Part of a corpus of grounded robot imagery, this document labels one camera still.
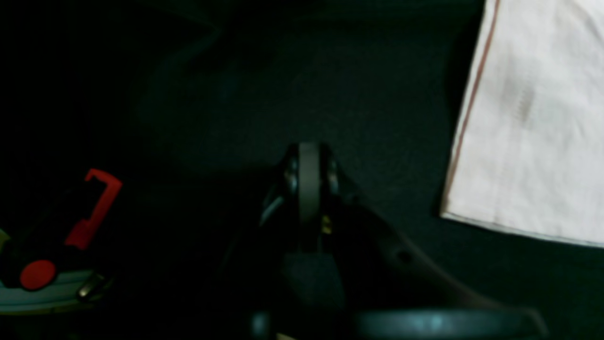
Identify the red black clamp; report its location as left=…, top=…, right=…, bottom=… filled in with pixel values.
left=0, top=169, right=123, bottom=316

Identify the pink T-shirt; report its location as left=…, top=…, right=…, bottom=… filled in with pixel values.
left=440, top=0, right=604, bottom=248

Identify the black table cloth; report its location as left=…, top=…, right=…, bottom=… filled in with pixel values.
left=1, top=0, right=603, bottom=340

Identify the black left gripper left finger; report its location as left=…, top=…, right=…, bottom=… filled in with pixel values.
left=222, top=144, right=302, bottom=340

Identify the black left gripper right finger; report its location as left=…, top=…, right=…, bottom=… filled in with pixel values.
left=311, top=144, right=548, bottom=340

